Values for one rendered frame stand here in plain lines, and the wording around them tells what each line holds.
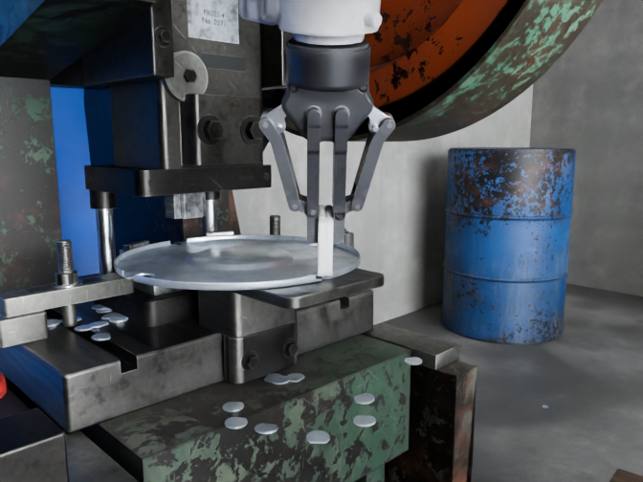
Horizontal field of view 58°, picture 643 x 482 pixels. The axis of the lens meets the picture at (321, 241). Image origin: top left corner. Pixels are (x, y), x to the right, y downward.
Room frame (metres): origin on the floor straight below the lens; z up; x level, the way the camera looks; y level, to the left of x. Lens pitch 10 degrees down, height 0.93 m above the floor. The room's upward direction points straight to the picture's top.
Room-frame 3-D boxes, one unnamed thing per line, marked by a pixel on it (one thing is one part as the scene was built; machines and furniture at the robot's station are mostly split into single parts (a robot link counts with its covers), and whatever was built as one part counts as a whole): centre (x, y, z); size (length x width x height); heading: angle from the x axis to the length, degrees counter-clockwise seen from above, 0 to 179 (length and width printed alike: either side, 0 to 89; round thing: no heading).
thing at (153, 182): (0.79, 0.19, 0.86); 0.20 x 0.16 x 0.05; 134
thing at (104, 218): (0.77, 0.29, 0.81); 0.02 x 0.02 x 0.14
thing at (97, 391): (0.78, 0.19, 0.68); 0.45 x 0.30 x 0.06; 134
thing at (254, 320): (0.66, 0.06, 0.72); 0.25 x 0.14 x 0.14; 44
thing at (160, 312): (0.79, 0.19, 0.72); 0.20 x 0.16 x 0.03; 134
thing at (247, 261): (0.69, 0.10, 0.78); 0.29 x 0.29 x 0.01
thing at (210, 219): (0.89, 0.17, 0.81); 0.02 x 0.02 x 0.14
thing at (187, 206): (0.78, 0.18, 0.84); 0.05 x 0.03 x 0.04; 134
